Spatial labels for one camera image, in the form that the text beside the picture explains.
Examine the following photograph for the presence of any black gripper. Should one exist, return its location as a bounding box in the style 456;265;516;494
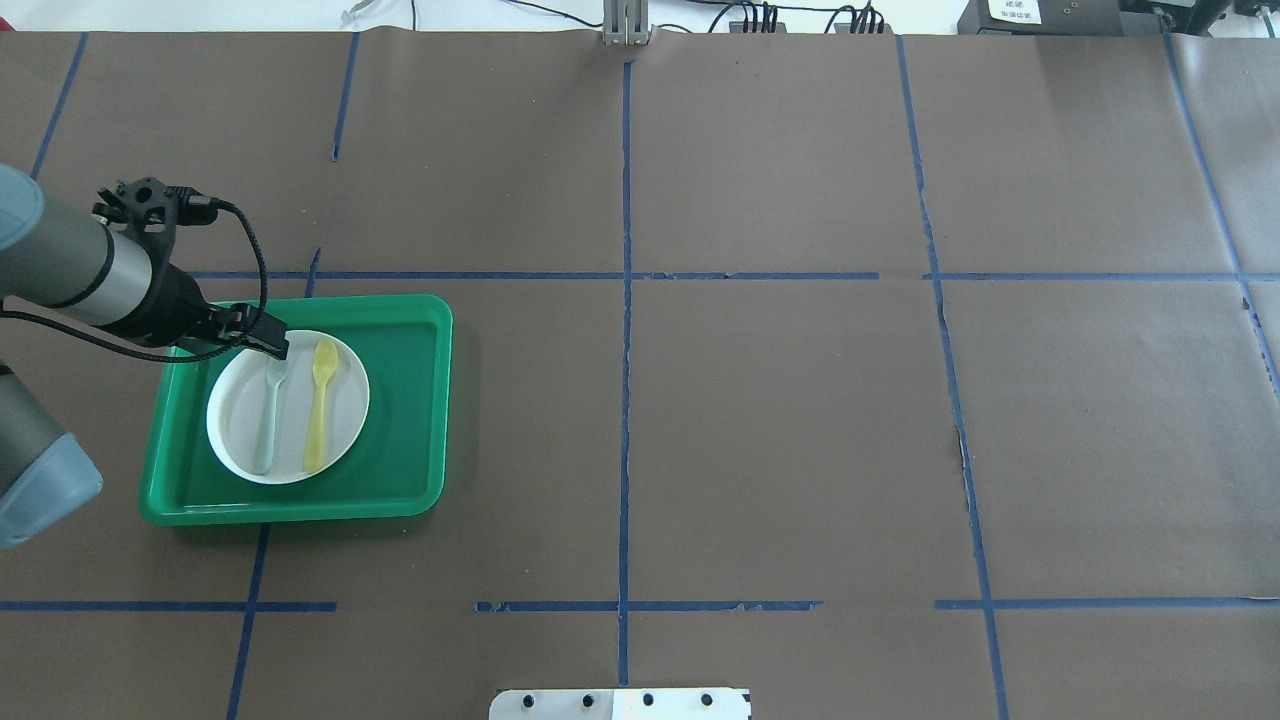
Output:
170;268;289;361

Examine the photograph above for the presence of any yellow plastic spoon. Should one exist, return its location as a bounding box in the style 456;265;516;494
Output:
303;336;340;474

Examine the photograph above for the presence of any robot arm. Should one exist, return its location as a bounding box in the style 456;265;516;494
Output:
1;165;289;550

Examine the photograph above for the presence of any pale green plastic fork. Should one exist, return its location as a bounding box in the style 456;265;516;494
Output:
251;359;288;477

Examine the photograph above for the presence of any white round plate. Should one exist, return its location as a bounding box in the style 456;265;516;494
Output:
205;329;371;486

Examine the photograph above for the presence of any green plastic tray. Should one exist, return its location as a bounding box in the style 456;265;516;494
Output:
140;295;453;527

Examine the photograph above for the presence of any black camera cable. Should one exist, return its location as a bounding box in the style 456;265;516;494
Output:
0;199;270;364

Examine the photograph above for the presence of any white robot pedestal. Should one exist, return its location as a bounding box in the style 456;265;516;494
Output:
488;687;753;719

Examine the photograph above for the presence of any aluminium frame post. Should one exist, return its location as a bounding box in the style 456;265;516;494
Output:
602;0;653;47

